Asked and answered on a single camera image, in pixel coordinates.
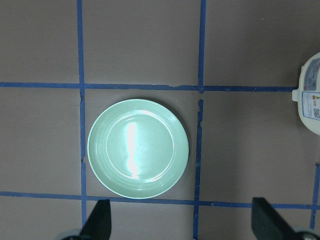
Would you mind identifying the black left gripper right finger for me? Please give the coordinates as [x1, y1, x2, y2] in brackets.
[251, 197, 300, 240]

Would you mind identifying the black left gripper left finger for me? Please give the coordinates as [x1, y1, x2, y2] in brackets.
[79, 199, 111, 240]

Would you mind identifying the white rice cooker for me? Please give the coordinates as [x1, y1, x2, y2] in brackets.
[291, 53, 320, 135]

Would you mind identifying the green plate near left arm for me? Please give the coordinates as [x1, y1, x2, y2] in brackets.
[87, 99, 189, 199]

